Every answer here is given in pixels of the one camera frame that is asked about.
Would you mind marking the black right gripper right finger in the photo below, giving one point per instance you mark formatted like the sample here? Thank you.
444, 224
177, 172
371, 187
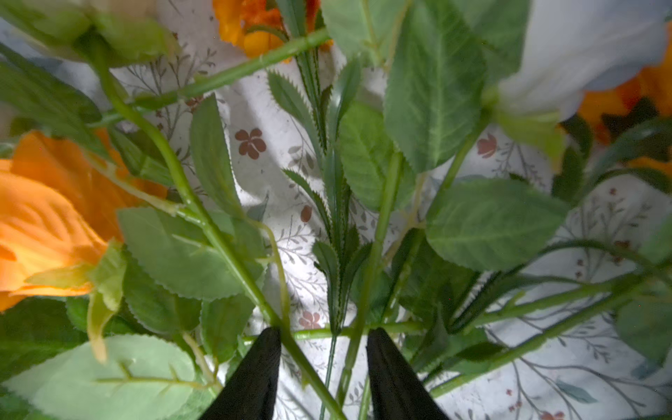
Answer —
396, 391

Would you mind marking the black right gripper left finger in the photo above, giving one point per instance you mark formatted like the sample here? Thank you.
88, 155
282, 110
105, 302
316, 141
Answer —
251, 391

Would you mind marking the orange marigold flower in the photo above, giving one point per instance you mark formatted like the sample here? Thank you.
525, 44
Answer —
256, 27

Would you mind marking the pale blue rose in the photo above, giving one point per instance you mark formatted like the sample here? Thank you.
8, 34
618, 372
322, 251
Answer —
522, 270

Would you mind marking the orange rose centre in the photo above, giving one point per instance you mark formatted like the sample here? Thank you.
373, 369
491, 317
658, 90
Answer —
58, 216

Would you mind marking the orange rose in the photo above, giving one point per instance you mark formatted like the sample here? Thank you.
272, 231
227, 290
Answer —
643, 97
58, 216

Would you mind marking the orange rose right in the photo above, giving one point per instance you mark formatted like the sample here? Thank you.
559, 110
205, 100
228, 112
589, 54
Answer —
643, 97

